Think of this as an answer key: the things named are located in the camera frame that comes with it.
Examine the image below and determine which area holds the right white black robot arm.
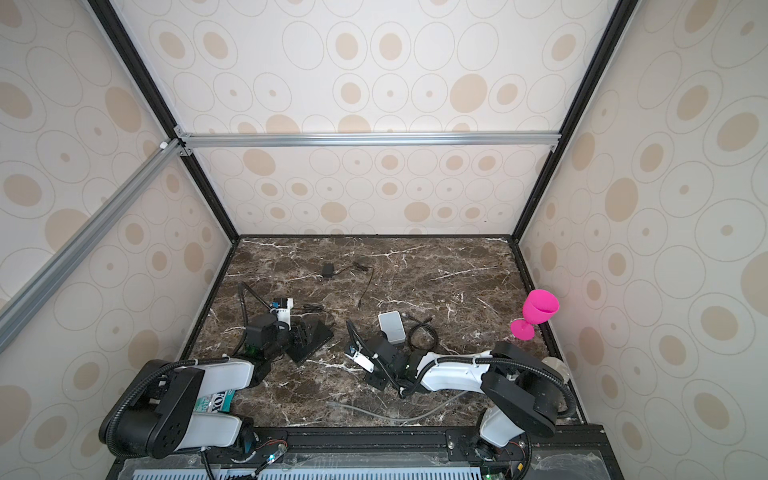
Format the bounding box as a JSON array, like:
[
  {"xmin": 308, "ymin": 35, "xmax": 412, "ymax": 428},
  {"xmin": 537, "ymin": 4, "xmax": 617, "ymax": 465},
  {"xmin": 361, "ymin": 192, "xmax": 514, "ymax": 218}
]
[{"xmin": 345, "ymin": 332, "xmax": 576, "ymax": 448}]

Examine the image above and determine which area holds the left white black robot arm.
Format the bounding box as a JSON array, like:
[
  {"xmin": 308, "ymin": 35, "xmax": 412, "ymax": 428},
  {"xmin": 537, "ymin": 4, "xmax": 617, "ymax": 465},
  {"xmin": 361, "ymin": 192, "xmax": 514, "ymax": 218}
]
[{"xmin": 98, "ymin": 283, "xmax": 332, "ymax": 459}]

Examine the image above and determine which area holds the white rectangular device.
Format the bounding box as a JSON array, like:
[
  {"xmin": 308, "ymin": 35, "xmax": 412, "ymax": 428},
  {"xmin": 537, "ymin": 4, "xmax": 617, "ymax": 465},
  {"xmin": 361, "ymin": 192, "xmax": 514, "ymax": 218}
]
[{"xmin": 378, "ymin": 311, "xmax": 407, "ymax": 345}]

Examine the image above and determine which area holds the colourful snack packet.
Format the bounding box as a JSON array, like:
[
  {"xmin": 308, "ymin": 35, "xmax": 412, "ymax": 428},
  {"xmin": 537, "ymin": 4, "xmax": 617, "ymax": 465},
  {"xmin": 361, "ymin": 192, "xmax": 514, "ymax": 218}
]
[{"xmin": 194, "ymin": 390, "xmax": 235, "ymax": 413}]

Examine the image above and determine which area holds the pink plastic goblet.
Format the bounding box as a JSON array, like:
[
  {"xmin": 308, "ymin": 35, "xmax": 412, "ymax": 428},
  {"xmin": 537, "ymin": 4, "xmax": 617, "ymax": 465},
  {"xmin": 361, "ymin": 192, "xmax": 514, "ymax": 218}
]
[{"xmin": 510, "ymin": 289, "xmax": 560, "ymax": 341}]

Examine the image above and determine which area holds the silver round metal lid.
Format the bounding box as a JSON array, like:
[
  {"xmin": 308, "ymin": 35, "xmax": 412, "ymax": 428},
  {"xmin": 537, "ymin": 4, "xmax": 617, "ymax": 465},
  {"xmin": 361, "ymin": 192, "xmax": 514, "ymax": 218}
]
[{"xmin": 542, "ymin": 357, "xmax": 572, "ymax": 382}]

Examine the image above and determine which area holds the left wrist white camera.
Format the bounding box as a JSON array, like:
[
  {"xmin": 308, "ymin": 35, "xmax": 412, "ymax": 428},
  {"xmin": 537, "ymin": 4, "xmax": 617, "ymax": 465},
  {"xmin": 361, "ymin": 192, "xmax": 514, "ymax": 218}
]
[{"xmin": 271, "ymin": 297, "xmax": 294, "ymax": 330}]

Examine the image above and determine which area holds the coiled black cable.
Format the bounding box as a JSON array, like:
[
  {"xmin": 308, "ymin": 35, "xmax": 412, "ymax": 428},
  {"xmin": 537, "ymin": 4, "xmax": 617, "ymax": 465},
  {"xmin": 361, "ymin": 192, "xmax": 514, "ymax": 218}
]
[{"xmin": 407, "ymin": 316, "xmax": 440, "ymax": 355}]

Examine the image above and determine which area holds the small black adapter with cable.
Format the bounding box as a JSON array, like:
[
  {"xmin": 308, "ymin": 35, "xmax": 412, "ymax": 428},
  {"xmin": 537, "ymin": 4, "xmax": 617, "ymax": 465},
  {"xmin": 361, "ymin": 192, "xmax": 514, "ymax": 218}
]
[{"xmin": 320, "ymin": 261, "xmax": 375, "ymax": 308}]

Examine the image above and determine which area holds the black front rail base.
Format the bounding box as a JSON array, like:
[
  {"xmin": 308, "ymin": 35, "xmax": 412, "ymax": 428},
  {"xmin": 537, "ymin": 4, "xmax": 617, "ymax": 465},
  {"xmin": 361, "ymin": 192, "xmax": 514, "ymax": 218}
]
[{"xmin": 107, "ymin": 425, "xmax": 623, "ymax": 479}]

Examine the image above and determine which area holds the horizontal aluminium frame bar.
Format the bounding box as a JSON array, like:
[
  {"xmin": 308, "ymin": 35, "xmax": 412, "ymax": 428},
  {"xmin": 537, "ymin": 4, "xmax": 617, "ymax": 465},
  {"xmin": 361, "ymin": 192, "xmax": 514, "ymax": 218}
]
[{"xmin": 174, "ymin": 130, "xmax": 561, "ymax": 152}]

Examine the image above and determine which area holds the left diagonal aluminium frame bar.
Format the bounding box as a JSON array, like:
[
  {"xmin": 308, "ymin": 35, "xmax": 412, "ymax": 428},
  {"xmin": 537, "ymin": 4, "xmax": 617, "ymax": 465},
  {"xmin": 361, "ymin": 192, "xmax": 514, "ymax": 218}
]
[{"xmin": 1, "ymin": 139, "xmax": 182, "ymax": 350}]

